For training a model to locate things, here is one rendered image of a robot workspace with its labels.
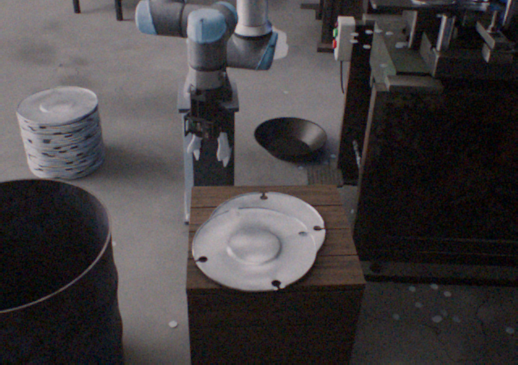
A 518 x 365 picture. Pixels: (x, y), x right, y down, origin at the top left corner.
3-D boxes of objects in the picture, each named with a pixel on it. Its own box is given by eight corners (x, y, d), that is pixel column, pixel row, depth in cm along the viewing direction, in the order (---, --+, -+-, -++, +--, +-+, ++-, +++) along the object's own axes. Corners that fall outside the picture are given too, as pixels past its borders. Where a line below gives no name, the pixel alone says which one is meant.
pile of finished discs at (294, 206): (205, 271, 128) (205, 269, 128) (209, 193, 152) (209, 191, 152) (333, 270, 130) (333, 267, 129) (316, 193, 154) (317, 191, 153)
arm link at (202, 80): (198, 55, 124) (233, 61, 122) (198, 74, 126) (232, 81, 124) (182, 68, 118) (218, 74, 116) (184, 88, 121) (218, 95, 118)
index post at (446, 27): (437, 51, 147) (445, 14, 142) (435, 46, 149) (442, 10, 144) (448, 51, 147) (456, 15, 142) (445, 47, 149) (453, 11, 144)
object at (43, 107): (19, 130, 196) (19, 129, 196) (14, 95, 218) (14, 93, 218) (104, 116, 206) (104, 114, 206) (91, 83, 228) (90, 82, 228)
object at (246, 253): (215, 307, 118) (215, 304, 118) (178, 223, 140) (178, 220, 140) (337, 273, 128) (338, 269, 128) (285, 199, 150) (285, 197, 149)
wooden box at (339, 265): (191, 386, 143) (184, 289, 123) (195, 277, 174) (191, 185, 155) (347, 379, 146) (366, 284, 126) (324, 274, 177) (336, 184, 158)
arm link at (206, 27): (231, 8, 117) (220, 21, 110) (230, 57, 123) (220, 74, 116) (193, 4, 118) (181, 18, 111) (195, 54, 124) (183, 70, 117)
